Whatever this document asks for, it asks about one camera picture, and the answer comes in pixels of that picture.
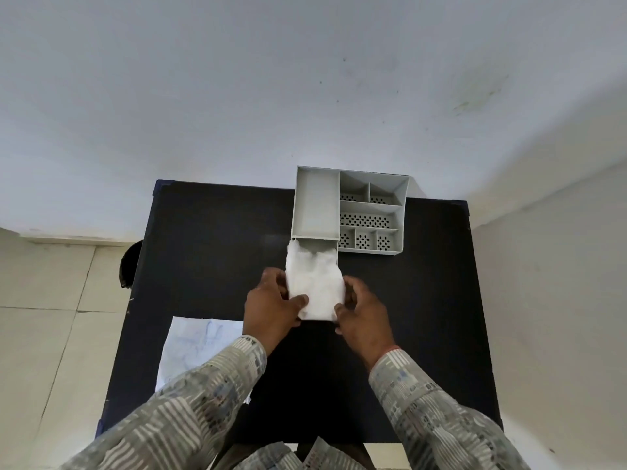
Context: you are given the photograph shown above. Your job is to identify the person's left hand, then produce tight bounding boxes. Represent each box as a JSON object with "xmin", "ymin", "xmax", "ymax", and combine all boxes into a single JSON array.
[{"xmin": 243, "ymin": 267, "xmax": 310, "ymax": 358}]

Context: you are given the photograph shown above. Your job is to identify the person's left forearm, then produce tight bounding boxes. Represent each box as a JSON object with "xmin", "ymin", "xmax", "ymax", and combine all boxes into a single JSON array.
[{"xmin": 63, "ymin": 336, "xmax": 268, "ymax": 470}]

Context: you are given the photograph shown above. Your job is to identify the black round object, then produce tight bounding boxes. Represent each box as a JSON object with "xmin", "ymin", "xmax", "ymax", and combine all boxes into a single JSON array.
[{"xmin": 120, "ymin": 239, "xmax": 144, "ymax": 290}]

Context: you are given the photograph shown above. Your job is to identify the white paper sheet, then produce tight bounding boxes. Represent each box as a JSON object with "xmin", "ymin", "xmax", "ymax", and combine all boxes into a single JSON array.
[{"xmin": 155, "ymin": 316, "xmax": 252, "ymax": 405}]

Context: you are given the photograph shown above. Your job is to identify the person's right forearm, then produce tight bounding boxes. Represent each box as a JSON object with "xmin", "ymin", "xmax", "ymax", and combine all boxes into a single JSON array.
[{"xmin": 368, "ymin": 348, "xmax": 533, "ymax": 470}]

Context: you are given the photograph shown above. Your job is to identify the white cloth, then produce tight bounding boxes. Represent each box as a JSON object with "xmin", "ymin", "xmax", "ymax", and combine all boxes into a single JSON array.
[{"xmin": 285, "ymin": 238, "xmax": 347, "ymax": 323}]

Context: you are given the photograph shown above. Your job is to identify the patterned grey shirt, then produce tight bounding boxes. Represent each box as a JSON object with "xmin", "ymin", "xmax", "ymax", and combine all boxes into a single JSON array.
[{"xmin": 243, "ymin": 437, "xmax": 354, "ymax": 470}]

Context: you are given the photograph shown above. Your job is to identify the person's right hand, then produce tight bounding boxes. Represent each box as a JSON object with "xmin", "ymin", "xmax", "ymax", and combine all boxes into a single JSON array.
[{"xmin": 334, "ymin": 276, "xmax": 401, "ymax": 372}]

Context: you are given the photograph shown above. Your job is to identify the grey plastic compartment organizer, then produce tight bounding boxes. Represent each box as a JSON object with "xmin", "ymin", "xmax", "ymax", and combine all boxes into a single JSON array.
[{"xmin": 291, "ymin": 165, "xmax": 410, "ymax": 255}]

